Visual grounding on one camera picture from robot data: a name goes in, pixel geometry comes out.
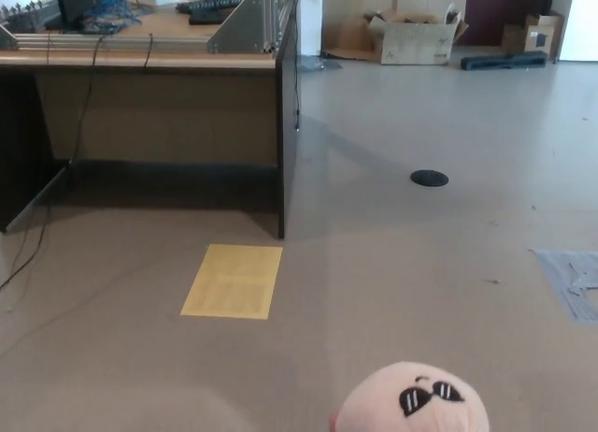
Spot large open cardboard box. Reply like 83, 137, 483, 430
363, 2, 470, 66

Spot yellow paper sheet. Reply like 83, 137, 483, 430
179, 244, 284, 319

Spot plain brown cardboard box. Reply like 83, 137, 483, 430
502, 23, 528, 52

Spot long thin black desk cable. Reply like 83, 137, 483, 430
0, 33, 111, 293

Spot wooden desk with dark panels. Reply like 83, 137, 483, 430
0, 0, 302, 240

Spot black cable with hanging plug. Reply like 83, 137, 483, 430
292, 0, 302, 133

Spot pink plush dumpling with sunglasses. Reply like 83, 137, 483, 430
335, 360, 491, 432

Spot black round floor cover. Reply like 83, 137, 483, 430
409, 169, 450, 187

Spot black monitor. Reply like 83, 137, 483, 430
44, 0, 123, 31

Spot blue cable bundle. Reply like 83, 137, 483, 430
82, 0, 155, 34

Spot long black foam block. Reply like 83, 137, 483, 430
460, 50, 548, 72

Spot clear plastic bag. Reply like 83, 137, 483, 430
301, 55, 345, 72

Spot grey taped floor patch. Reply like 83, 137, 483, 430
529, 248, 598, 327

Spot flat cardboard sheet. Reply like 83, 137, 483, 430
321, 10, 389, 62

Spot dark metal bracket row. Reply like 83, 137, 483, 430
0, 0, 52, 31

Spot small cardboard box with label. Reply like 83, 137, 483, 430
522, 10, 565, 63

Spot black keyboard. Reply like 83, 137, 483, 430
175, 0, 243, 14
188, 6, 235, 26

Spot aluminium profile frame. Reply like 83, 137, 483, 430
0, 0, 300, 56

